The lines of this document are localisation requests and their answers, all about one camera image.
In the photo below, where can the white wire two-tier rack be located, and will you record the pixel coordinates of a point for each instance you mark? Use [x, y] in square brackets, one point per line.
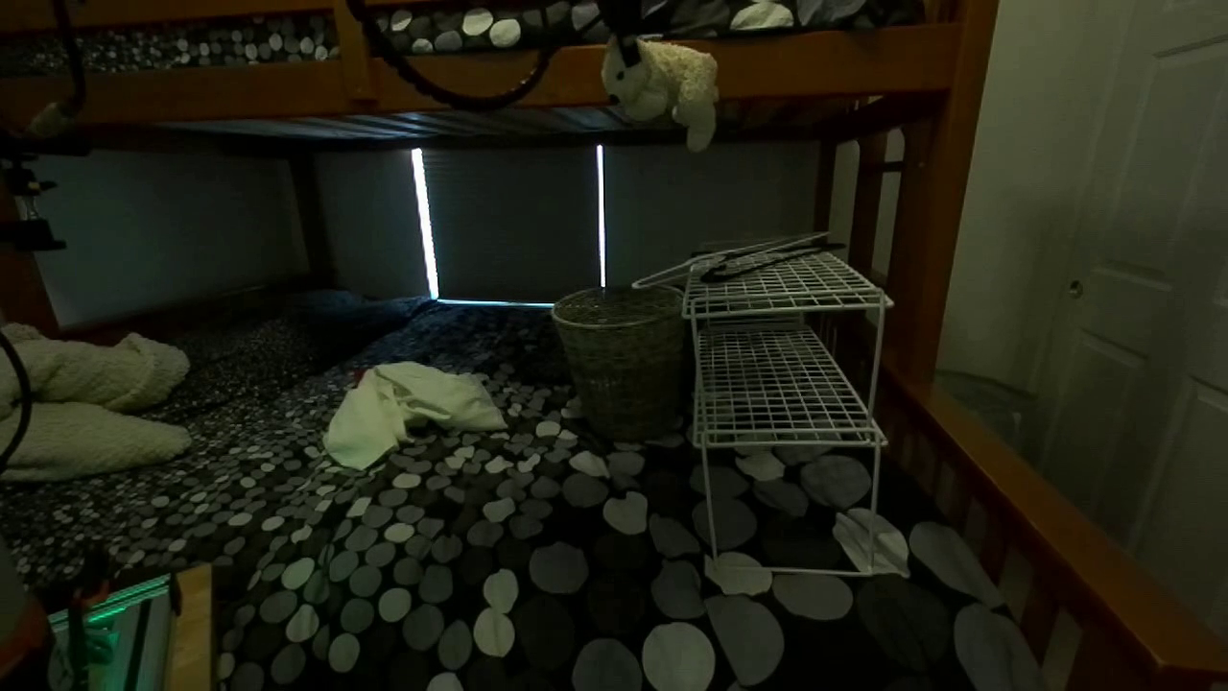
[769, 383]

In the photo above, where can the woven wicker basket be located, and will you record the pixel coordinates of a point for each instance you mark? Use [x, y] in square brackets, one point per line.
[628, 358]

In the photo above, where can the black grey dotted duvet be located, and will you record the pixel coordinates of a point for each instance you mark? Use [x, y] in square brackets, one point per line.
[525, 557]

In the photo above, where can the wooden bunk bed frame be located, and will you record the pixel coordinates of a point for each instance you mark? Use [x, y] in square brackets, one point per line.
[1081, 599]

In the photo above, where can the cream stuffed animal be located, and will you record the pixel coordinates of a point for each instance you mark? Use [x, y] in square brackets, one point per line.
[666, 81]

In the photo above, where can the upper bunk dotted bedding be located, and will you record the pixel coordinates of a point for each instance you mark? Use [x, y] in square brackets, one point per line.
[43, 35]

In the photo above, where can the green lit device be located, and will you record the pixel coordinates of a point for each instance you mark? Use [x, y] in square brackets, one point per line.
[115, 643]

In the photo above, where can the white door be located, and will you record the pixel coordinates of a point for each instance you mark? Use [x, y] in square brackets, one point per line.
[1136, 371]

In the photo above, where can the white crumpled cloth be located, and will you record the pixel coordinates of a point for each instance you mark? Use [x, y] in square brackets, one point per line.
[396, 396]

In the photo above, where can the white pillow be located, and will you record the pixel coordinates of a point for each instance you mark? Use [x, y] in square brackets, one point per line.
[84, 438]
[124, 379]

